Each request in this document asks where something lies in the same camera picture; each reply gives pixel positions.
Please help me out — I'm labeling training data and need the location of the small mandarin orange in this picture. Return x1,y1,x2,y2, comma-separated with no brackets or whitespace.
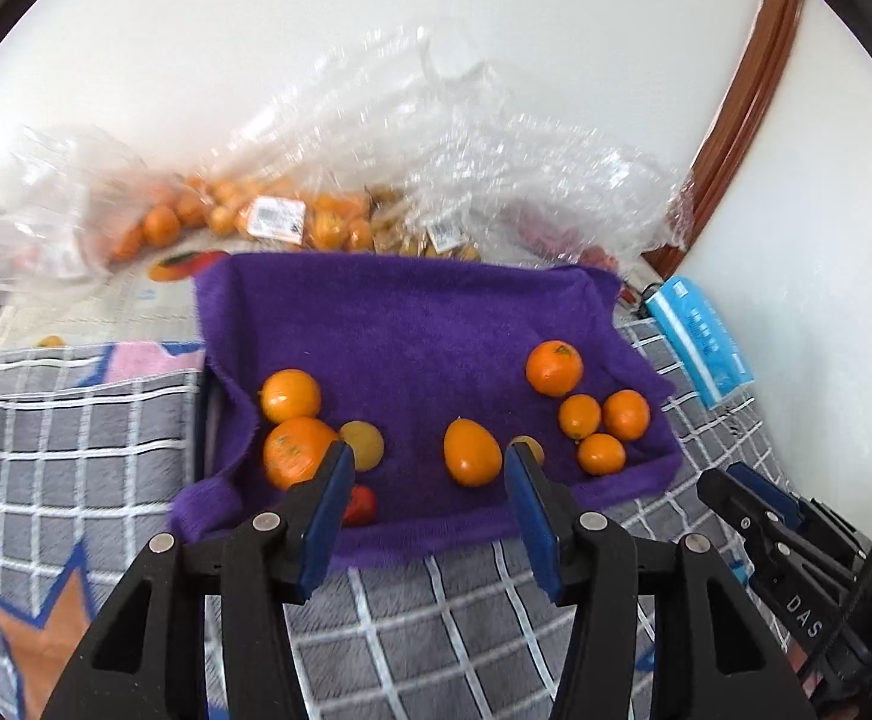
525,340,584,398

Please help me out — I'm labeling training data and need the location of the clear bag of oranges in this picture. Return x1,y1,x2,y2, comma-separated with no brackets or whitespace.
0,130,211,304

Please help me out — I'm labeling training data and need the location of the small red fruit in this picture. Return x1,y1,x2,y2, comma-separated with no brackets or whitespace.
343,484,379,528

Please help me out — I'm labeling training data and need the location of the oval orange fruit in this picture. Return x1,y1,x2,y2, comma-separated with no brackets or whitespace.
442,418,502,488

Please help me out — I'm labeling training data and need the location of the clear bag red fruit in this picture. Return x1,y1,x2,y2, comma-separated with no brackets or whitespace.
413,114,693,273

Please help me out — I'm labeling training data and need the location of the blue tissue pack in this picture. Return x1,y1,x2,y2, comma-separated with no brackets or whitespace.
646,277,755,410

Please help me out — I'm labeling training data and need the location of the large orange with stem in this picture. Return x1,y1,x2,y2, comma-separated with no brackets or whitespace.
263,416,338,491

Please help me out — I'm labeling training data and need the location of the purple towel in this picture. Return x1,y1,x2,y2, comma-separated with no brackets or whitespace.
170,254,683,567

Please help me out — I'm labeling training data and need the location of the clear plastic bag centre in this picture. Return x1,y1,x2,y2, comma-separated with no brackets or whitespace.
209,25,504,218

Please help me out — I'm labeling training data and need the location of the brown wooden door frame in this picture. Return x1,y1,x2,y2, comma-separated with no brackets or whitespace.
648,0,804,278

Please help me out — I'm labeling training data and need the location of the yellow-green small fruit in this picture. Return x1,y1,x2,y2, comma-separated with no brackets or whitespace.
338,421,385,473

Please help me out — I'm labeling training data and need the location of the grey checkered tablecloth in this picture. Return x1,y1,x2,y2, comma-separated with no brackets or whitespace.
0,313,798,720

